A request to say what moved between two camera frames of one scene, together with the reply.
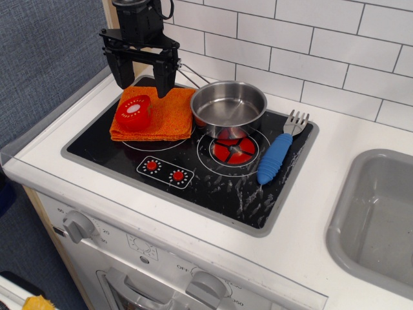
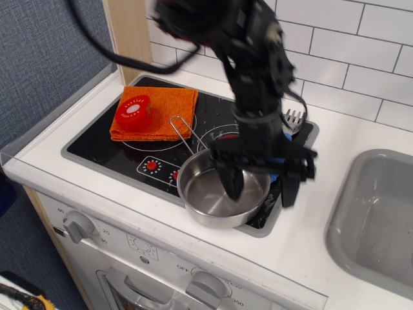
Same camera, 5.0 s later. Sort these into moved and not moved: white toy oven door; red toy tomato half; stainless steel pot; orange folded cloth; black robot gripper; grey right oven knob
Moved: black robot gripper; stainless steel pot
Not moved: grey right oven knob; orange folded cloth; red toy tomato half; white toy oven door
